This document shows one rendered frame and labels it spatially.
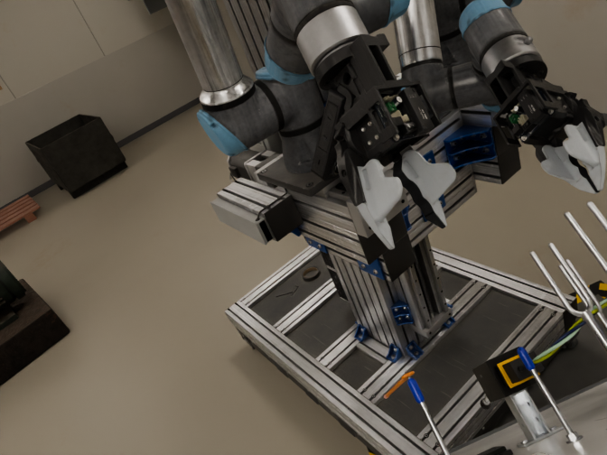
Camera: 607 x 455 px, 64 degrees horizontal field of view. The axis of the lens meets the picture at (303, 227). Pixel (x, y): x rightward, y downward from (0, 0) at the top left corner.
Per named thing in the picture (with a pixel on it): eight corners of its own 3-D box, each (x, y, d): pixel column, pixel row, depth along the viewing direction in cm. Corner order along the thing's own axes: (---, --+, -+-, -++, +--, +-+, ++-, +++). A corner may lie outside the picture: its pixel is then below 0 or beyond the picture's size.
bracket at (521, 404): (555, 430, 53) (528, 385, 55) (564, 428, 51) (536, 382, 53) (518, 447, 52) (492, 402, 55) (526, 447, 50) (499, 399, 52)
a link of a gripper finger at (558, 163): (552, 203, 60) (520, 148, 65) (584, 208, 63) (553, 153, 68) (571, 188, 58) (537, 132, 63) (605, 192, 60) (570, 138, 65)
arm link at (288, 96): (336, 109, 108) (315, 50, 101) (286, 138, 104) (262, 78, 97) (309, 104, 118) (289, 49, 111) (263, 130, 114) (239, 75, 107)
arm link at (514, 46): (508, 80, 77) (546, 36, 71) (520, 100, 75) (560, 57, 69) (471, 71, 74) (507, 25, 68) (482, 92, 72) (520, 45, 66)
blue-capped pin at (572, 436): (578, 437, 43) (523, 346, 46) (586, 436, 42) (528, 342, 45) (564, 443, 43) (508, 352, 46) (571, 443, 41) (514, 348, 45)
